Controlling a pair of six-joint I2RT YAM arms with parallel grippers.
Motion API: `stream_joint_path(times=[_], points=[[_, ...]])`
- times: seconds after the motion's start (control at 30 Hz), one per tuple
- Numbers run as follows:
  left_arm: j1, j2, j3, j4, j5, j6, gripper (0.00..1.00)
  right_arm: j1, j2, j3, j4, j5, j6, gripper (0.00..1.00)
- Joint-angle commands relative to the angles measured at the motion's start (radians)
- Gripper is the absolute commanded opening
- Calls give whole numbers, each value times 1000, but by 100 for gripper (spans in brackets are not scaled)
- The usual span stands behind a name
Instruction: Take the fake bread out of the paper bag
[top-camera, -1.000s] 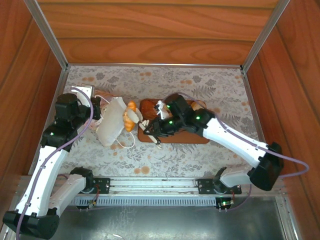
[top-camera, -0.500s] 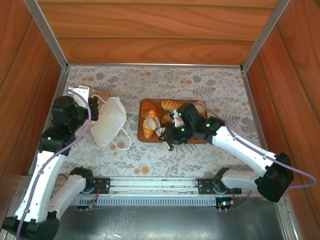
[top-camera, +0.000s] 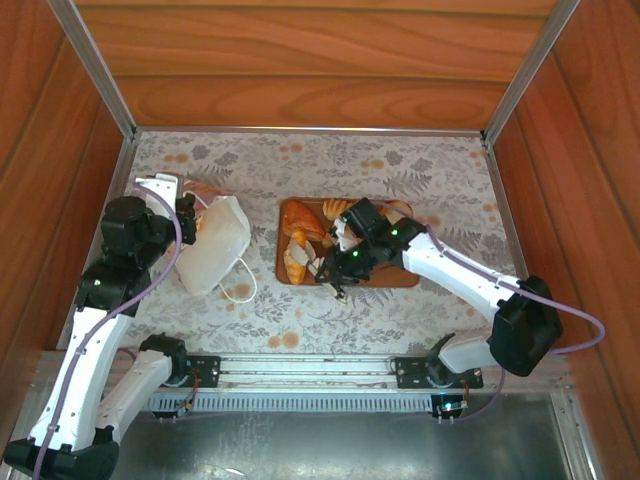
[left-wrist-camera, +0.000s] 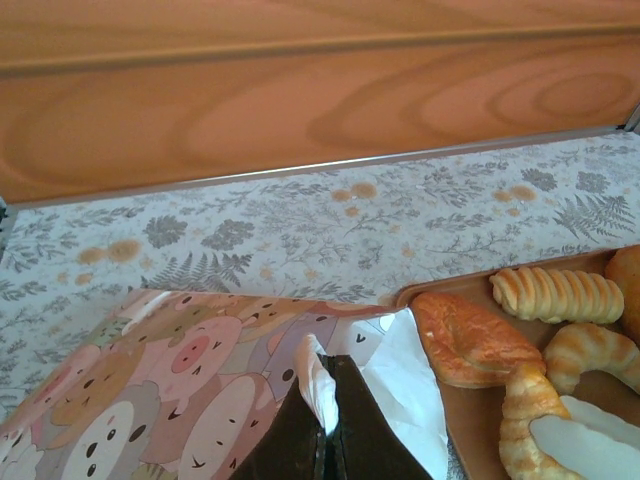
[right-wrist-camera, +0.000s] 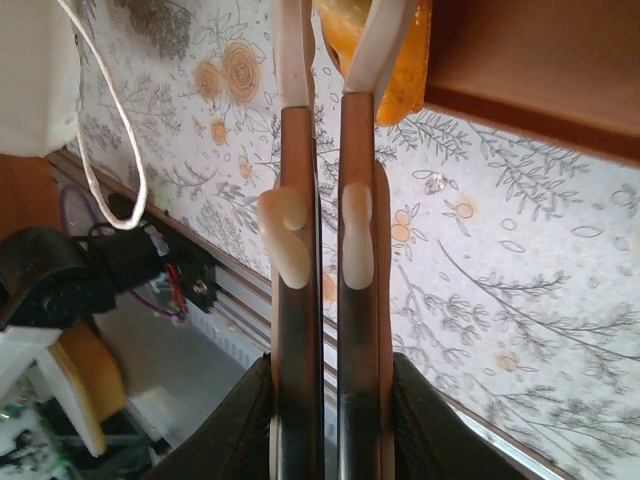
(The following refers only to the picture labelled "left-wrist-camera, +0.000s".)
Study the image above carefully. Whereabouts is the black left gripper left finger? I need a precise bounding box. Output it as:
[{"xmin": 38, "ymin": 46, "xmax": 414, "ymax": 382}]
[{"xmin": 227, "ymin": 387, "xmax": 322, "ymax": 480}]

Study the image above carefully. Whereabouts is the animal print paper bag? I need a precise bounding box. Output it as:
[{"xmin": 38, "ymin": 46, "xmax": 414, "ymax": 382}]
[{"xmin": 0, "ymin": 287, "xmax": 451, "ymax": 480}]

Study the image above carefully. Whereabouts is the floral patterned table cover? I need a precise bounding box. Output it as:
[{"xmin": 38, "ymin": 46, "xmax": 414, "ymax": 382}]
[{"xmin": 0, "ymin": 130, "xmax": 640, "ymax": 480}]

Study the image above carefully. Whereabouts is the glossy orange fake pastry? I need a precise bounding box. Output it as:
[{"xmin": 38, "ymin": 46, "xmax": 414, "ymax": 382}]
[{"xmin": 410, "ymin": 291, "xmax": 547, "ymax": 390}]

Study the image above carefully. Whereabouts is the fake croissant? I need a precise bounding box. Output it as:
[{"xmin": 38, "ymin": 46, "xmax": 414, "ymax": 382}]
[
  {"xmin": 498, "ymin": 363, "xmax": 574, "ymax": 480},
  {"xmin": 543, "ymin": 322, "xmax": 640, "ymax": 397}
]

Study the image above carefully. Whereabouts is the ribbed fake bread roll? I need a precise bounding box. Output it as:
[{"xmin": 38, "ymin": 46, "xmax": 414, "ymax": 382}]
[{"xmin": 488, "ymin": 266, "xmax": 626, "ymax": 325}]

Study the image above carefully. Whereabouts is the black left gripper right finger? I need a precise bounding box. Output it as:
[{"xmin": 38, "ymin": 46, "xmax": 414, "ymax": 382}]
[{"xmin": 322, "ymin": 352, "xmax": 434, "ymax": 480}]

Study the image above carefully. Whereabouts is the round golden fake bun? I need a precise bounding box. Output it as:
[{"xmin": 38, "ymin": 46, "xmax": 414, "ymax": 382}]
[{"xmin": 603, "ymin": 245, "xmax": 640, "ymax": 346}]

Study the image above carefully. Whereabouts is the brown wooden tray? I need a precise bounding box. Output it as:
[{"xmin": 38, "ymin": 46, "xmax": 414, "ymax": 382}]
[{"xmin": 394, "ymin": 244, "xmax": 640, "ymax": 480}]

